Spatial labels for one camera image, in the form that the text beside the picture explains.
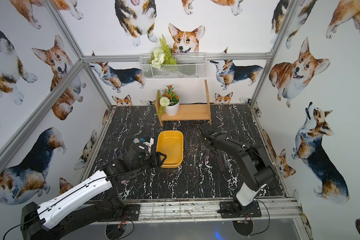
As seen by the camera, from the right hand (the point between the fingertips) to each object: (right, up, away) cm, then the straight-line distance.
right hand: (210, 141), depth 93 cm
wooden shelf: (-34, +25, +3) cm, 42 cm away
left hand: (-26, -3, -17) cm, 32 cm away
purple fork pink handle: (-54, -7, +2) cm, 55 cm away
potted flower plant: (-26, +25, +2) cm, 36 cm away
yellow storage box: (-25, -2, +4) cm, 26 cm away
